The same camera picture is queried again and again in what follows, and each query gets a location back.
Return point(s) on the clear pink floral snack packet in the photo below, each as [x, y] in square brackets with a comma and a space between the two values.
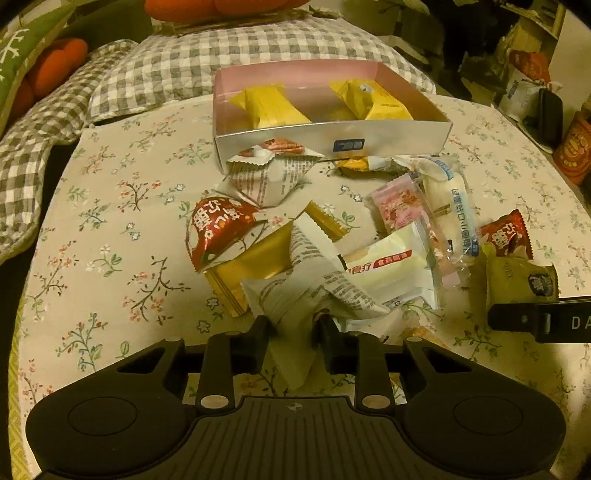
[397, 201]

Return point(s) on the green pillow with white print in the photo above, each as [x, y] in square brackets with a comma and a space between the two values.
[18, 50]

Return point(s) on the small red snack packet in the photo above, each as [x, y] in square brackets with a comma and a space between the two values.
[505, 233]

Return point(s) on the yellow snack packet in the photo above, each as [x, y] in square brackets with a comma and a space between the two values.
[374, 99]
[272, 108]

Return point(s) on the floral bed sheet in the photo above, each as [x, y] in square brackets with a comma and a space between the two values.
[115, 230]

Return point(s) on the cream packet with red label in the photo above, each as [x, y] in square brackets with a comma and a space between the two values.
[397, 263]

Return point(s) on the white triangular packet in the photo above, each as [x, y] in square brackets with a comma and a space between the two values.
[268, 177]

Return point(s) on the large gold snack packet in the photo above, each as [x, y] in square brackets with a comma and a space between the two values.
[251, 263]

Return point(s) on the small gold snack packet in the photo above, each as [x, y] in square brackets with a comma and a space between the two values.
[330, 220]

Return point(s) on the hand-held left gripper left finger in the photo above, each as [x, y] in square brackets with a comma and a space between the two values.
[259, 339]

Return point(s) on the white packet with blue band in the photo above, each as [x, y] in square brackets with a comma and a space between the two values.
[450, 198]

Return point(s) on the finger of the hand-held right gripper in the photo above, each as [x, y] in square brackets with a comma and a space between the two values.
[515, 319]

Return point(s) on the orange printed bag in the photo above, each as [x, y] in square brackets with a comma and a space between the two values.
[577, 147]

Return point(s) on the grey checked pillow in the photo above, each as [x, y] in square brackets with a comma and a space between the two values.
[194, 64]

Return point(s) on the white text-printed snack packet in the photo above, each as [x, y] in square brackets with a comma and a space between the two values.
[309, 277]

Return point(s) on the silver box with pink inside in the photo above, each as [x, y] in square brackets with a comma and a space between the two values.
[392, 141]

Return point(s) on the round red snack packet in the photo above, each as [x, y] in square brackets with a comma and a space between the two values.
[214, 226]

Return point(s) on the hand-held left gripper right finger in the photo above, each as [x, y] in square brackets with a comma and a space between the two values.
[325, 344]

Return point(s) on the white bag with blue label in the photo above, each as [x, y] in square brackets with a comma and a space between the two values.
[521, 97]

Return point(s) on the black flat object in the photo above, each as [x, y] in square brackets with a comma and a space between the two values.
[550, 117]

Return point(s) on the large orange cushion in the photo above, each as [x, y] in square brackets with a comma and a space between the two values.
[221, 8]

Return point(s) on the small yellow and white packet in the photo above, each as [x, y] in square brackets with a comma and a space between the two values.
[358, 165]

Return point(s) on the olive green snack packet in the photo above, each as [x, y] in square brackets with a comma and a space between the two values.
[512, 279]

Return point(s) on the red snack bag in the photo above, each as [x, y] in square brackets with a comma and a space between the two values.
[533, 67]

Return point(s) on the small orange cushion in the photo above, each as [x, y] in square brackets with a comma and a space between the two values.
[51, 64]

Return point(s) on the grey checked blanket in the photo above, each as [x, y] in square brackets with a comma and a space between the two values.
[41, 138]

